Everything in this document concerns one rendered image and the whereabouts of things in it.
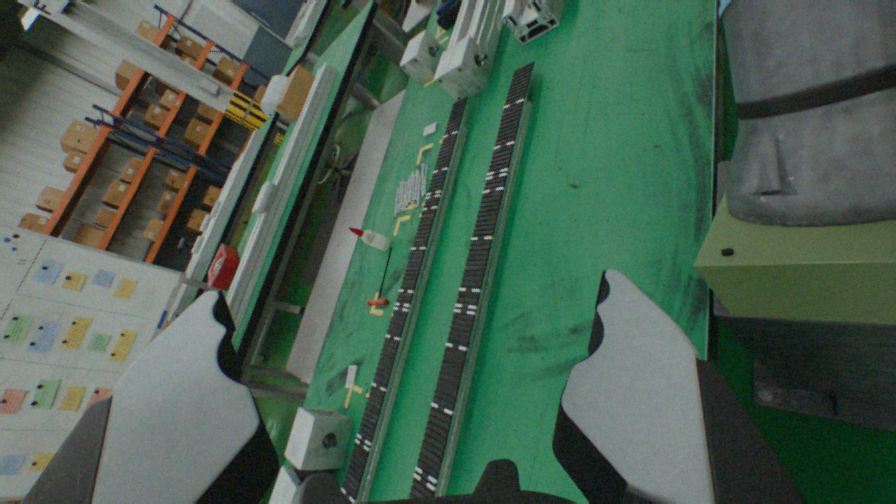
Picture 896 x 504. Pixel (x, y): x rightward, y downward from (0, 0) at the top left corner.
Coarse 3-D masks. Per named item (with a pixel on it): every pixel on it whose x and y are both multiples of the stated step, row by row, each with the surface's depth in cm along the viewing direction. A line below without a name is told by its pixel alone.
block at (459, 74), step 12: (468, 36) 84; (456, 48) 87; (468, 48) 84; (480, 48) 87; (444, 60) 89; (456, 60) 84; (468, 60) 84; (480, 60) 85; (492, 60) 90; (444, 72) 87; (456, 72) 85; (468, 72) 84; (480, 72) 87; (444, 84) 90; (456, 84) 89; (468, 84) 88; (480, 84) 87; (456, 96) 93; (468, 96) 92
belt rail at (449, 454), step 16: (528, 112) 72; (512, 160) 68; (512, 176) 68; (512, 192) 68; (496, 224) 65; (496, 240) 65; (496, 256) 64; (480, 304) 61; (480, 320) 61; (480, 336) 61; (464, 368) 58; (464, 384) 59; (464, 400) 58; (448, 448) 55; (448, 464) 55; (448, 480) 55
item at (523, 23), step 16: (512, 0) 78; (528, 0) 78; (544, 0) 73; (560, 0) 77; (512, 16) 77; (528, 16) 78; (544, 16) 75; (560, 16) 77; (512, 32) 81; (528, 32) 82; (544, 32) 79
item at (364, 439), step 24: (456, 120) 86; (432, 192) 82; (432, 216) 79; (408, 264) 79; (408, 288) 76; (384, 360) 72; (384, 384) 70; (360, 432) 70; (360, 456) 67; (360, 480) 65
